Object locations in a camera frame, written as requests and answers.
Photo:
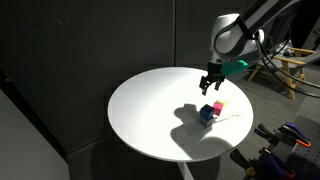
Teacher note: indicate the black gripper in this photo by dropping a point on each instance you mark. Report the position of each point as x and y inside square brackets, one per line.
[215, 70]

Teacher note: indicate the blue dice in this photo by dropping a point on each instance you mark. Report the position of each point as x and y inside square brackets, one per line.
[206, 112]

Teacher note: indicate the silver Franka robot arm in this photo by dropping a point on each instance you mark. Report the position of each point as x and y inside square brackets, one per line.
[230, 33]

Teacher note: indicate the yellow dice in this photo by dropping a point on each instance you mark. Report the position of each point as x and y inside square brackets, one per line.
[221, 102]

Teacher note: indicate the pink dice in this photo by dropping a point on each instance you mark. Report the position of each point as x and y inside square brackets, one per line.
[218, 108]

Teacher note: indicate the small grey base box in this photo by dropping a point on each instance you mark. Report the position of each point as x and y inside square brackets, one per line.
[206, 123]

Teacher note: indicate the round white table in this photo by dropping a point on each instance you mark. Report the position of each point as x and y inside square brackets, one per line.
[150, 110]

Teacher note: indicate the wooden armchair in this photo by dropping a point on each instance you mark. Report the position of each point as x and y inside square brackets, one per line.
[289, 66]

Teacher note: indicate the clear plastic bag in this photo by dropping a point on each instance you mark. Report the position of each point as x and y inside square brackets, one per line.
[283, 46]

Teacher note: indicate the white table leg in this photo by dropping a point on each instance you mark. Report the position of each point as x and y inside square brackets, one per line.
[185, 170]

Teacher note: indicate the purple orange spring clamp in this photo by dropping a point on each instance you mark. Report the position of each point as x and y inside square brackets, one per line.
[295, 131]
[270, 163]

